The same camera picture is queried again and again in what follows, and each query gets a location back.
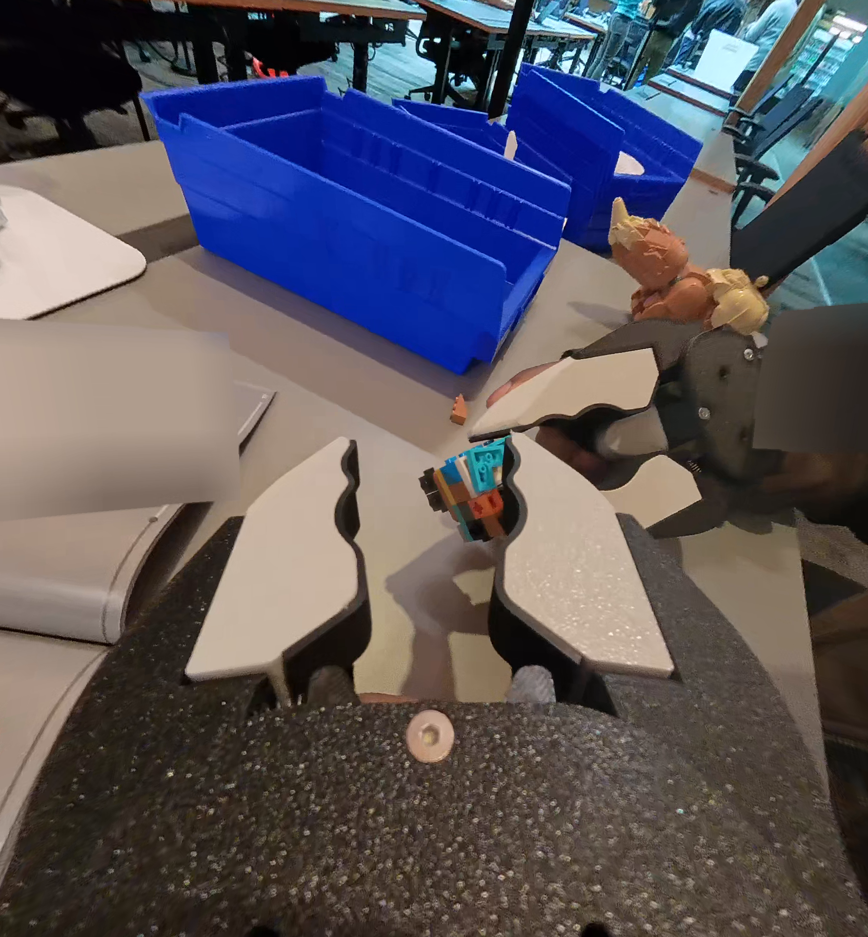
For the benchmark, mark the blue plastic bin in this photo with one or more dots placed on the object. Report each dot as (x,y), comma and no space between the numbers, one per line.
(368,241)
(587,146)

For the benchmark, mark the white sign board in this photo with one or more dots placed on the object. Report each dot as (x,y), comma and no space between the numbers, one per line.
(726,58)

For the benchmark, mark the grey desk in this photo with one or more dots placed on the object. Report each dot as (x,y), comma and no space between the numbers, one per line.
(331,395)

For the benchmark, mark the grey instruction booklet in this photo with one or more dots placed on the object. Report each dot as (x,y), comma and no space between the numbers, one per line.
(38,585)

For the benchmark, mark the person's brown jacket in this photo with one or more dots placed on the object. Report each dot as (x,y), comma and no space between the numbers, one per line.
(858,659)

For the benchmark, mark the white tablet stand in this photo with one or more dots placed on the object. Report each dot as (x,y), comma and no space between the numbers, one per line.
(53,271)

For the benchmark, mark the black monitor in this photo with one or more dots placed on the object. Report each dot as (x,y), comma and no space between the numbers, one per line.
(792,212)

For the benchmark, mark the small tan brick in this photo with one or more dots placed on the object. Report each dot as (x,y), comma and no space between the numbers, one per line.
(461,410)

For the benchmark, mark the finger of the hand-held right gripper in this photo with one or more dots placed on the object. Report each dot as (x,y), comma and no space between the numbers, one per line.
(587,380)
(657,494)

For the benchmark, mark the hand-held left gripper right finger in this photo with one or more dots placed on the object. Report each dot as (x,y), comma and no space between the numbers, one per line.
(573,578)

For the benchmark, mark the black floor lamp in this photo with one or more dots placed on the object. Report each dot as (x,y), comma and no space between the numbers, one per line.
(510,58)

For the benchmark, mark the tan brick fox model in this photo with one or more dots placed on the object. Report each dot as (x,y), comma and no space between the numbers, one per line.
(660,271)

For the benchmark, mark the wood-edged desk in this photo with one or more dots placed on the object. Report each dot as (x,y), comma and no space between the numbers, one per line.
(331,7)

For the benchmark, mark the black office chair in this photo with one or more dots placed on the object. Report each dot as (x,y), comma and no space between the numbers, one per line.
(763,146)

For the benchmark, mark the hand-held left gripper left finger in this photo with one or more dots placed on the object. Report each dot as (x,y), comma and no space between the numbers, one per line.
(287,571)

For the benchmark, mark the person's right forearm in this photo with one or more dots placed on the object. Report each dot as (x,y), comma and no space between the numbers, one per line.
(843,490)

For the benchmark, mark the multicoloured brick model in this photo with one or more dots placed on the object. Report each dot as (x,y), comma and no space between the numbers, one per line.
(470,498)

